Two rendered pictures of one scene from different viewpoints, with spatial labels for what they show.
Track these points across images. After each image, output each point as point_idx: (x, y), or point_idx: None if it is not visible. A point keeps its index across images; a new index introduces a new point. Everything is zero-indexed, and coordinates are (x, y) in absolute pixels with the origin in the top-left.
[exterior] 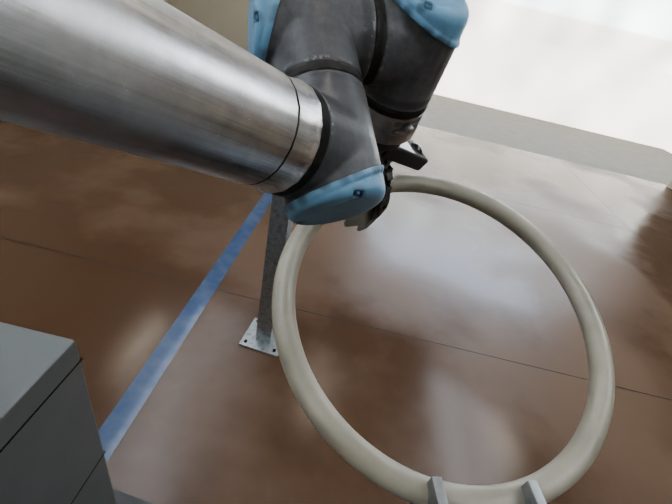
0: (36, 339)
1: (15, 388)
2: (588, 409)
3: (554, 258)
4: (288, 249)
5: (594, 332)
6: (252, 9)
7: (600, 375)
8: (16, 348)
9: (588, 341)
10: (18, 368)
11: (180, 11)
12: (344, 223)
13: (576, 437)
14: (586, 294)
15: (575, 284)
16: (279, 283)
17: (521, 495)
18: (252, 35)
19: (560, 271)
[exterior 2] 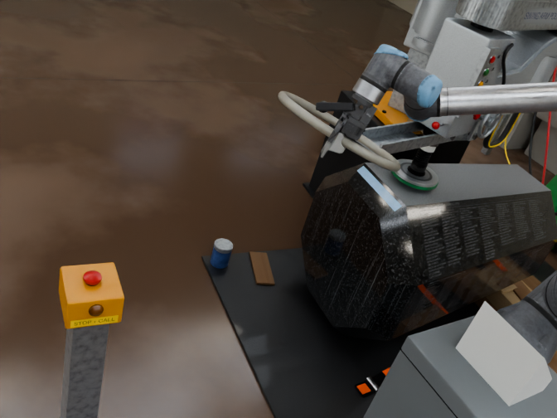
0: (426, 349)
1: (440, 330)
2: (324, 114)
3: (288, 94)
4: (384, 158)
5: (302, 100)
6: (440, 88)
7: (314, 106)
8: (437, 351)
9: (303, 104)
10: (438, 339)
11: (474, 86)
12: (344, 149)
13: (334, 120)
14: (293, 94)
15: (292, 94)
16: (392, 162)
17: (362, 134)
18: (438, 94)
19: (289, 96)
